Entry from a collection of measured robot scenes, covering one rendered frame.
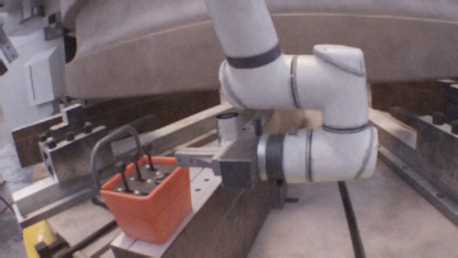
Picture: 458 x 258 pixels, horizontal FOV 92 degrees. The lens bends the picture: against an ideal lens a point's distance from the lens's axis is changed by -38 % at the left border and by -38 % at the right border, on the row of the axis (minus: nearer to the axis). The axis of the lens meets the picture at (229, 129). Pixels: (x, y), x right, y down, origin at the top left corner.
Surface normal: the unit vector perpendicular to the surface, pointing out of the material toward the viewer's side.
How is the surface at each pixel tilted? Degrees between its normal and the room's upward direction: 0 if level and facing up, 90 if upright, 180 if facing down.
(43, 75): 90
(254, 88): 112
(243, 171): 90
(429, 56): 90
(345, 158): 90
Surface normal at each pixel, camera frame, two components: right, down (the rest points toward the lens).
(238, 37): -0.27, 0.66
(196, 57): -0.36, 0.32
